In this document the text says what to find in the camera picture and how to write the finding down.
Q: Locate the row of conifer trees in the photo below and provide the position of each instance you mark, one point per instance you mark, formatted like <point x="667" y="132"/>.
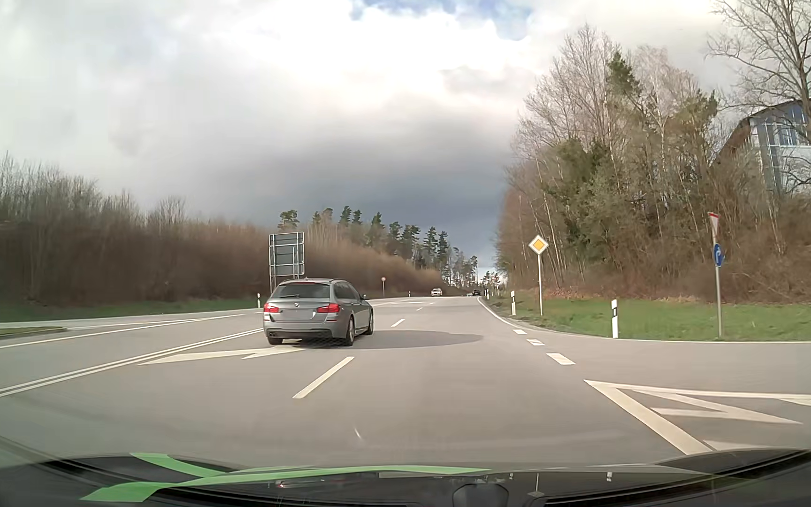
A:
<point x="391" y="236"/>

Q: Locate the grey estate car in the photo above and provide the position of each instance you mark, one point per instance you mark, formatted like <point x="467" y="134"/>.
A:
<point x="317" y="310"/>

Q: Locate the large direction sign board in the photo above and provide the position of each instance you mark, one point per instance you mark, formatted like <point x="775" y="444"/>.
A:
<point x="286" y="255"/>

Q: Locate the yellow diamond priority sign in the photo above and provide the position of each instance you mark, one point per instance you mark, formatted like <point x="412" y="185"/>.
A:
<point x="538" y="245"/>

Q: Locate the grey asphalt road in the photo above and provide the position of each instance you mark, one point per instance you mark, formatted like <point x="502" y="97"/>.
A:
<point x="448" y="380"/>

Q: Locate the wood of trees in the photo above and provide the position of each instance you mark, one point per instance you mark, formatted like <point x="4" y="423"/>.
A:
<point x="624" y="197"/>

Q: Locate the car's own bonnet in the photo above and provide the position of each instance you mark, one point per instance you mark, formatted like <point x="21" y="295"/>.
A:
<point x="405" y="486"/>

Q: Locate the grass verge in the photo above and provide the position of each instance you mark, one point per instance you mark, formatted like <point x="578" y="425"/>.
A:
<point x="96" y="310"/>
<point x="687" y="318"/>

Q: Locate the road markings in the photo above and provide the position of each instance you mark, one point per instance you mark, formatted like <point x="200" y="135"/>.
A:
<point x="648" y="417"/>

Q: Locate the row of bare bushes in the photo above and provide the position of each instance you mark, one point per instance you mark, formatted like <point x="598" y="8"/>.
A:
<point x="96" y="260"/>

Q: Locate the give way and roundabout sign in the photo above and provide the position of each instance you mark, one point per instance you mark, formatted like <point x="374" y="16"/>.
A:
<point x="717" y="255"/>

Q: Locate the glass fronted building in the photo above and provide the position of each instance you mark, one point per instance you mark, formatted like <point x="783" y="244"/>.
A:
<point x="793" y="144"/>

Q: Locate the white marker post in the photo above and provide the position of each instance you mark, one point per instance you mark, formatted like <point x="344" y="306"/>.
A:
<point x="614" y="318"/>
<point x="513" y="303"/>

